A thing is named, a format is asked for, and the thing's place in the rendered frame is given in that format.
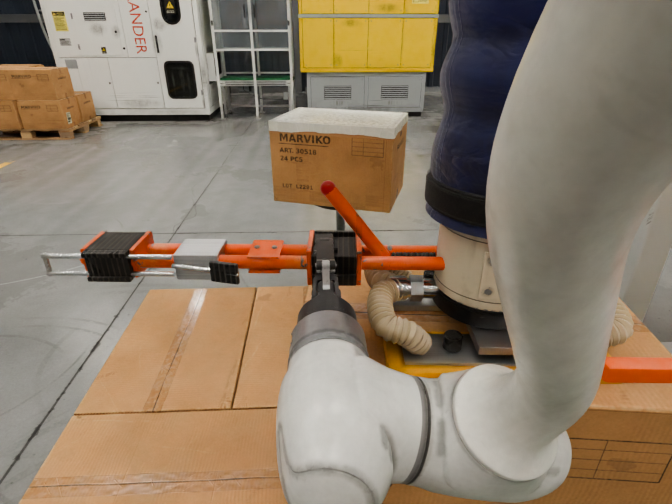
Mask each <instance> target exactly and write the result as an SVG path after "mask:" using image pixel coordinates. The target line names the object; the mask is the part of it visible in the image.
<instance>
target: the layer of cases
mask: <svg viewBox="0 0 672 504"><path fill-rule="evenodd" d="M307 287H308V286H284V287H258V288H256V287H243V288H201V289H160V290H150V291H149V292H148V294H147V295H146V297H145V299H144V300H143V302H142V304H141V305H140V307H139V308H138V310H137V312H136V313H135V315H134V317H133V318H132V320H131V321H130V323H129V325H128V326H127V328H126V330H125V331H124V333H123V334H122V336H121V338H120V339H119V341H118V343H117V344H116V346H115V347H114V349H113V351H112V352H111V354H110V356H109V357H108V359H107V360H106V362H105V364H104V365H103V367H102V369H101V370H100V372H99V373H98V375H97V377H96V378H95V380H94V382H93V383H92V385H91V386H90V388H89V390H88V391H87V393H86V395H85V396H84V398H83V399H82V401H81V403H80V404H79V406H78V408H77V409H76V411H75V412H74V416H72V417H71V419H70V421H69V422H68V424H67V425H66V427H65V429H64V430H63V432H62V434H61V435H60V437H59V438H58V440H57V442H56V443H55V445H54V447H53V448H52V450H51V451H50V453H49V455H48V456H47V458H46V460H45V461H44V463H43V464H42V466H41V468H40V469H39V471H38V473H37V474H36V476H35V478H34V479H33V481H32V482H31V484H30V486H29V487H28V489H27V491H26V492H25V494H24V495H23V497H22V499H21V500H20V502H19V504H288V503H287V501H286V499H285V496H284V493H283V490H282V486H281V482H280V477H279V470H278V462H277V449H276V414H277V404H278V397H279V392H280V387H281V384H282V380H283V378H284V376H285V374H286V373H287V369H288V368H287V365H288V358H289V351H290V346H291V345H290V342H292V335H291V333H292V331H293V329H294V327H295V326H296V325H297V318H298V314H299V311H300V309H301V308H302V306H303V304H304V300H305V295H306V291H307Z"/></svg>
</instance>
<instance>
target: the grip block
mask: <svg viewBox="0 0 672 504"><path fill-rule="evenodd" d="M330 233H332V234H333V241H334V247H338V254H335V255H334V258H335V262H336V264H337V266H336V268H335V273H334V276H336V277H338V284H339V286H356V285H361V270H362V246H361V239H360V238H359V237H358V236H357V234H356V233H355V232H354V231H345V230H315V231H314V230H310V233H309V239H308V245H307V251H306V258H307V284H308V285H313V278H314V277H316V276H317V272H316V269H317V267H315V263H316V255H315V234H330Z"/></svg>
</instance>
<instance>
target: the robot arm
mask: <svg viewBox="0 0 672 504"><path fill-rule="evenodd" d="M671 182H672V0H548V1H547V3H546V5H545V7H544V9H543V12H542V14H541V16H540V18H539V20H538V23H537V25H536V27H535V29H534V31H533V34H532V36H531V38H530V41H529V43H528V46H527V48H526V50H525V53H524V55H523V57H522V60H521V62H520V65H519V67H518V69H517V72H516V74H515V77H514V80H513V83H512V85H511V88H510V91H509V93H508V96H507V99H506V102H505V105H504V108H503V111H502V114H501V117H500V120H499V124H498V127H497V131H496V135H495V138H494V142H493V147H492V152H491V156H490V163H489V170H488V177H487V185H486V202H485V214H486V232H487V241H488V249H489V254H490V259H491V264H492V269H493V273H494V277H495V281H496V285H497V289H498V293H499V298H500V302H501V306H502V310H503V314H504V318H505V322H506V326H507V330H508V334H509V338H510V342H511V346H512V351H513V355H514V359H515V363H516V369H515V370H512V369H509V368H507V367H504V366H500V365H495V364H484V365H479V366H477V367H474V368H471V369H466V370H461V371H456V372H449V373H442V374H441V375H440V376H439V377H438V378H425V377H418V376H412V375H408V374H404V373H401V372H398V371H396V370H393V369H390V368H388V367H386V366H384V365H382V364H380V363H378V362H376V361H374V360H373V359H371V358H369V354H368V352H367V345H366V339H365V334H364V331H363V329H362V327H361V325H360V324H359V323H358V322H357V318H356V313H355V311H354V309H353V307H352V306H351V305H350V304H349V303H348V302H347V301H346V300H344V299H342V297H341V290H340V289H339V284H338V277H336V276H334V273H335V268H336V266H337V264H336V262H335V258H334V255H335V254H338V247H334V241H333V234H332V233H330V234H315V255H316V263H315V267H317V269H316V272H317V276H316V277H314V278H313V285H312V288H313V290H312V292H311V300H309V301H308V302H306V303H305V304H304V305H303V306H302V308H301V309H300V311H299V314H298V318H297V325H296V326H295V327H294V329H293V331H292V333H291V335H292V342H290V345H291V346H290V351H289V358H288V365H287V368H288V371H287V373H286V374H285V376H284V378H283V380H282V384H281V387H280V392H279V397H278V404H277V414H276V449H277V462H278V470H279V477H280V482H281V486H282V490H283V493H284V496H285V499H286V501H287V503H288V504H382V502H383V501H384V499H385V497H386V495H387V493H388V490H389V488H390V486H391V484H406V485H410V486H415V487H419V488H422V489H425V490H427V491H430V492H433V493H438V494H443V495H448V496H453V497H459V498H465V499H473V500H481V501H490V502H505V503H518V502H525V501H530V500H534V499H538V498H540V497H543V496H545V495H547V494H549V493H551V492H553V491H554V490H556V489H557V488H558V487H559V486H560V485H561V484H562V483H563V482H564V480H565V479H566V477H567V475H568V473H569V470H570V466H571V459H572V449H571V443H570V439H569V436H568V434H567V432H566V430H567V429H568V428H570V427H571V426H572V425H574V424H575V423H576V422H577V421H578V420H579V419H580V418H581V417H582V416H583V415H584V413H585V412H586V411H587V409H588V408H589V407H590V405H591V403H592V402H593V400H594V398H595V395H596V393H597V391H598V388H599V385H600V382H601V378H602V374H603V369H604V365H605V360H606V355H607V350H608V346H609V341H610V336H611V331H612V326H613V321H614V316H615V312H616V307H617V302H618V297H619V292H620V287H621V283H622V278H623V274H624V269H625V265H626V260H627V257H628V253H629V251H630V248H631V245H632V243H633V240H634V237H635V235H636V233H637V231H638V229H639V227H640V225H641V223H642V221H643V219H644V218H645V216H646V215H647V213H648V211H649V210H650V208H651V207H652V205H653V204H654V203H655V201H656V200H657V199H658V197H659V196H660V195H661V193H662V192H663V191H664V190H665V189H666V188H667V186H668V185H669V184H670V183H671Z"/></svg>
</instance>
